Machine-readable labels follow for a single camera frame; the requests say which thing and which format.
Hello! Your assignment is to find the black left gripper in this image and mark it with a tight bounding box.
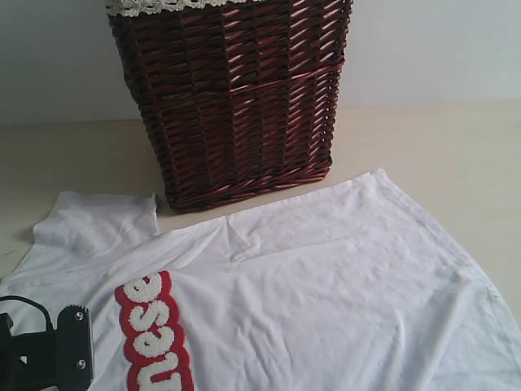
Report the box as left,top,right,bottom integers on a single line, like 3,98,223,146
1,313,59,390

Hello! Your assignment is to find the white shirt garment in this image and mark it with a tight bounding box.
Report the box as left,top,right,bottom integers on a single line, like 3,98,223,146
1,169,520,390

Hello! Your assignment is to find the dark brown wicker basket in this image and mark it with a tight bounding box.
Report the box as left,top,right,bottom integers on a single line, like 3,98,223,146
107,0,352,212

